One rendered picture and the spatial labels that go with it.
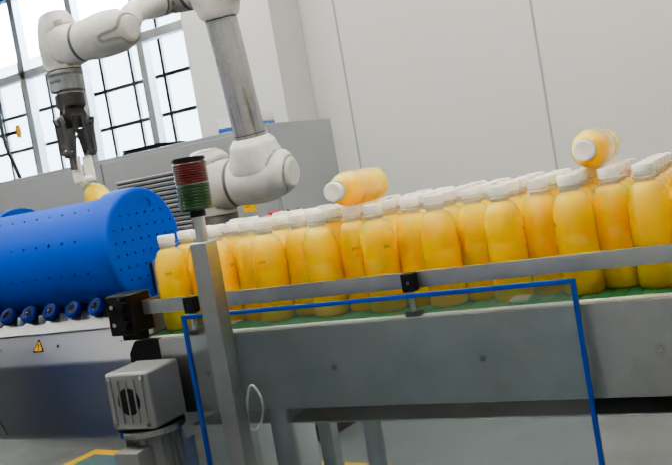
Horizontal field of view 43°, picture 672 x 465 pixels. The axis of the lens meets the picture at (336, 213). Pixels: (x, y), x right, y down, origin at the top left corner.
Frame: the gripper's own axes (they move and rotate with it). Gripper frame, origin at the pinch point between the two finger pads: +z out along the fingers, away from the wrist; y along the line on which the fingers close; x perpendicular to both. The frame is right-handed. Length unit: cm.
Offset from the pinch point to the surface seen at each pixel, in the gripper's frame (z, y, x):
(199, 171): 7, 42, 66
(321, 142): -2, -194, -29
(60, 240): 16.6, 18.9, 6.2
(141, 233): 18.4, 6.5, 20.5
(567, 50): -27, -268, 77
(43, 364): 46, 20, -6
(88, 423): 63, 14, -1
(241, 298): 34, 26, 59
